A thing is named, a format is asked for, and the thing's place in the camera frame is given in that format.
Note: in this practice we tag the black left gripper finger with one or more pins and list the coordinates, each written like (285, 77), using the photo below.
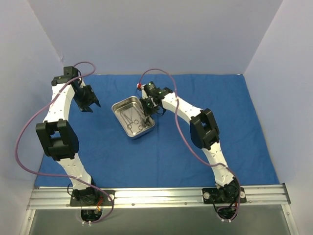
(95, 101)
(86, 109)

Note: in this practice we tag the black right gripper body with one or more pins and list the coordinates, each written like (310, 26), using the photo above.
(146, 107)

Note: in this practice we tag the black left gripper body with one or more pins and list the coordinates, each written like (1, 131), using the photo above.
(87, 99)

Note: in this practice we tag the stainless steel instrument tray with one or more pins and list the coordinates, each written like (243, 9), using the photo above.
(130, 115)

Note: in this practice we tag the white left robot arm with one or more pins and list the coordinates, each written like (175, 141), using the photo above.
(58, 138)

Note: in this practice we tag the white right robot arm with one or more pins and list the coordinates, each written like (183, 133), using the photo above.
(204, 132)

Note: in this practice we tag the steel surgical scissors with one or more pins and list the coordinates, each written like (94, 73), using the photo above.
(141, 126)

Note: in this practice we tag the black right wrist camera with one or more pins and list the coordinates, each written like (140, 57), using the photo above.
(151, 87)

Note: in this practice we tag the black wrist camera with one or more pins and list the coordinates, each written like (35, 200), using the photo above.
(70, 71)
(151, 87)

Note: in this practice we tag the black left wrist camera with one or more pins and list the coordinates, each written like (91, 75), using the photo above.
(70, 71)

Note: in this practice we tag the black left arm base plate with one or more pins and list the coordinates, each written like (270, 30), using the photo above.
(89, 197)

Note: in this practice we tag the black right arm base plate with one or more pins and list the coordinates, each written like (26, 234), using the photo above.
(223, 195)

